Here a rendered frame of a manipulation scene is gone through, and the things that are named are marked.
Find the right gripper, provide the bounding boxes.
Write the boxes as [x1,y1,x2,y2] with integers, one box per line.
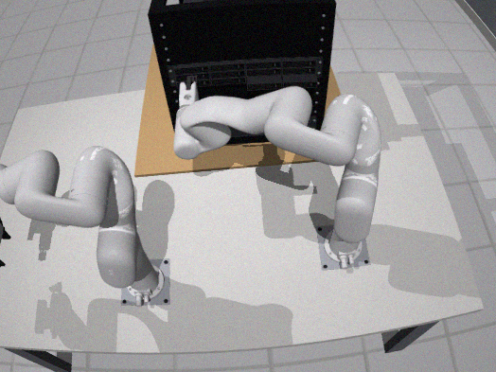
[177,75,199,113]

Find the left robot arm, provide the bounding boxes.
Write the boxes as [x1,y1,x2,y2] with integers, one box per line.
[0,146,165,307]

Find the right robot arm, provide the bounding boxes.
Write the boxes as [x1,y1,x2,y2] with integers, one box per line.
[173,86,381,270]

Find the black metal rack frame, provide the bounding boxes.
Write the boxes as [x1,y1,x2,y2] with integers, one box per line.
[148,0,336,132]

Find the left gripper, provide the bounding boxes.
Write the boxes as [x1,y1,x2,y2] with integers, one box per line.
[0,218,11,267]

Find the tan flat board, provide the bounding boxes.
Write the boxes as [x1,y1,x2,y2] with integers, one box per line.
[134,44,341,177]

